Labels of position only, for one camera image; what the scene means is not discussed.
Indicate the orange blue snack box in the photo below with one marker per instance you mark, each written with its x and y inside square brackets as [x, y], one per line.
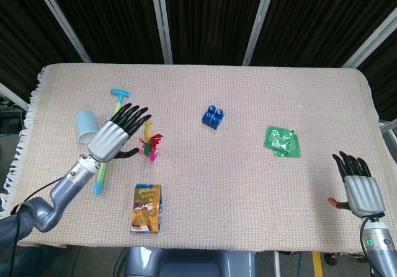
[146, 208]

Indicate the green foil packet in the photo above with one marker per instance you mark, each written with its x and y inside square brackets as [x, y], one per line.
[283, 141]

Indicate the blue building block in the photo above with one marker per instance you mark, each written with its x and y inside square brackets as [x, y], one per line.
[214, 117]

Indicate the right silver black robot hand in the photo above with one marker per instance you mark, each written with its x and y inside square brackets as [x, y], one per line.
[361, 193]

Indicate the colourful feather shuttlecock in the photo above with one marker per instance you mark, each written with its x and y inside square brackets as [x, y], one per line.
[152, 143]

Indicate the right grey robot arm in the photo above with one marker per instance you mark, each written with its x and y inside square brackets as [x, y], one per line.
[378, 246]

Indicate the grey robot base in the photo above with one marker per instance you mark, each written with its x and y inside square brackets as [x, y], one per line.
[186, 263]

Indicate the light blue plastic cup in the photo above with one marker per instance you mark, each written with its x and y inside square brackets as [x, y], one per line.
[87, 128]

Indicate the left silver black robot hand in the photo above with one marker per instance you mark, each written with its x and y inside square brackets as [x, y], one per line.
[113, 136]

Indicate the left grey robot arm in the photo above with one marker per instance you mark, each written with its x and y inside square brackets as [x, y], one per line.
[46, 196]

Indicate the white frame post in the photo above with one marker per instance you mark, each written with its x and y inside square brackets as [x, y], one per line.
[12, 95]
[60, 18]
[161, 20]
[370, 41]
[259, 21]

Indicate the blue green water pump toy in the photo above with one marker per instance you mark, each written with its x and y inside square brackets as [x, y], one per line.
[107, 147]

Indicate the pink woven tablecloth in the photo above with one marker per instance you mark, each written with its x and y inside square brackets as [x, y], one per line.
[217, 181]

